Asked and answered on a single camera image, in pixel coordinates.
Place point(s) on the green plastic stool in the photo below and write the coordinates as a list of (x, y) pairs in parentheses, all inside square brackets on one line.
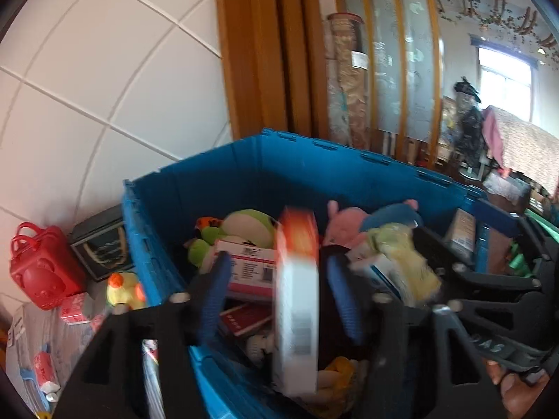
[(539, 220)]

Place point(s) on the red bear suitcase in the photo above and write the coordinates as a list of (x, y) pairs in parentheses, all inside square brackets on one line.
[(44, 266)]

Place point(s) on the green frog plush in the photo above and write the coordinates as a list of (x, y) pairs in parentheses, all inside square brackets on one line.
[(247, 226)]

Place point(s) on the pink pig plush orange dress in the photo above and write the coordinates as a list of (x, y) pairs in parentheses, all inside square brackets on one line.
[(348, 227)]

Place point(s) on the pink tissue pack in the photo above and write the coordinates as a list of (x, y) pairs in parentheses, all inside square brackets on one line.
[(77, 309), (45, 374), (245, 319)]

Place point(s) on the yellow duck plush green hood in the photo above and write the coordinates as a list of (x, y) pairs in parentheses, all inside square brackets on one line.
[(125, 288)]

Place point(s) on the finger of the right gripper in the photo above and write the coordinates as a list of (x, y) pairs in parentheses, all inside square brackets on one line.
[(507, 224), (450, 267)]

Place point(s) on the blue plastic hanger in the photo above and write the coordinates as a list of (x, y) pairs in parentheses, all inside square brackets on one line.
[(36, 397)]

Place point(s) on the blue plastic crate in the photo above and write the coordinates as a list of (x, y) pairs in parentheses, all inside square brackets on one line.
[(268, 172)]

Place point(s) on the black gift box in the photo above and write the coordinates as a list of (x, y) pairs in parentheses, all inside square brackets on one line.
[(101, 244)]

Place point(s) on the wooden glass partition screen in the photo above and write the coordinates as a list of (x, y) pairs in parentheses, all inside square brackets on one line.
[(405, 49)]

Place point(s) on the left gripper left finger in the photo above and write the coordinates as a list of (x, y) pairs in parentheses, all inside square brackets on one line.
[(110, 379)]

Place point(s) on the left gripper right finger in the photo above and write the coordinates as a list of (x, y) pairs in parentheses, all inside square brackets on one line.
[(421, 363)]

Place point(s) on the pink tissue pack barcode side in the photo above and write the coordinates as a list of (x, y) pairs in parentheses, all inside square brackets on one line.
[(252, 273)]

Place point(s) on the person's right hand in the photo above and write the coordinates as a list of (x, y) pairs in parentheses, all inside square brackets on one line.
[(517, 396)]

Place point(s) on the white remote control large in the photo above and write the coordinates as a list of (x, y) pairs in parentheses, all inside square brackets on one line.
[(17, 328)]

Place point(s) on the rolled patterned carpet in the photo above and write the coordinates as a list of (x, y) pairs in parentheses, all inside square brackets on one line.
[(347, 80)]

